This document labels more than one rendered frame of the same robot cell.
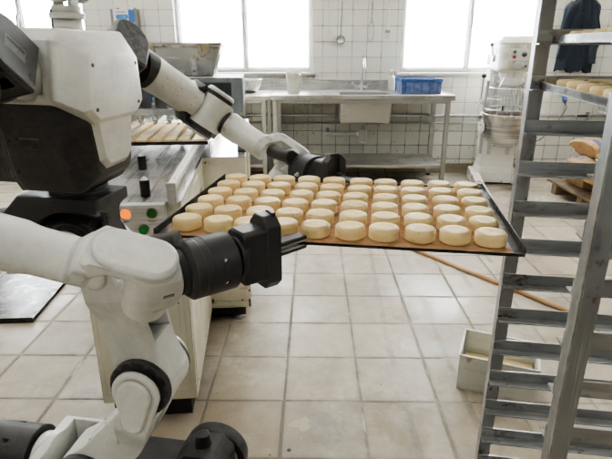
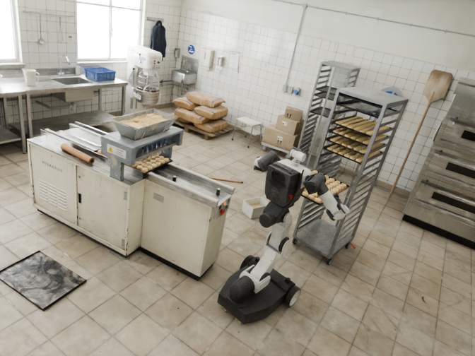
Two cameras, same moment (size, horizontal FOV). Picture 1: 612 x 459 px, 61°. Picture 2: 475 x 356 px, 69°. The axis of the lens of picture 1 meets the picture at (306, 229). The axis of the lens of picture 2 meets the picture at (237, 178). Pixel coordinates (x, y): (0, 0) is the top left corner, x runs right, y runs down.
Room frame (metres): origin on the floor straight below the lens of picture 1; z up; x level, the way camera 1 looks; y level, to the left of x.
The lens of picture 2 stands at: (0.29, 2.84, 2.31)
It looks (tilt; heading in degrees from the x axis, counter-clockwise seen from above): 26 degrees down; 297
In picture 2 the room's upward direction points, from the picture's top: 11 degrees clockwise
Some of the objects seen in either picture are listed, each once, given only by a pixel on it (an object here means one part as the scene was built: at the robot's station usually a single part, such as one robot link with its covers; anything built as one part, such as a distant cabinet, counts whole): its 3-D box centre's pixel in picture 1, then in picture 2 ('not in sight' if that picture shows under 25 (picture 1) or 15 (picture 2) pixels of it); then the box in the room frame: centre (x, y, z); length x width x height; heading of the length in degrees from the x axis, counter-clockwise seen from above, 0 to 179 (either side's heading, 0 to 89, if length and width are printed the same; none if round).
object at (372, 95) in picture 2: not in sight; (345, 176); (0.86, -0.75, 0.93); 0.64 x 0.51 x 1.78; 81
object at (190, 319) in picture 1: (158, 270); (183, 222); (1.90, 0.60, 0.45); 0.70 x 0.34 x 0.90; 5
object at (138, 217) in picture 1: (128, 225); (222, 207); (1.54, 0.56, 0.77); 0.24 x 0.04 x 0.14; 95
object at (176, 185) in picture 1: (202, 138); (144, 155); (2.53, 0.51, 0.87); 2.01 x 0.03 x 0.07; 5
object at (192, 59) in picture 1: (160, 59); (145, 125); (2.41, 0.64, 1.25); 0.56 x 0.29 x 0.14; 95
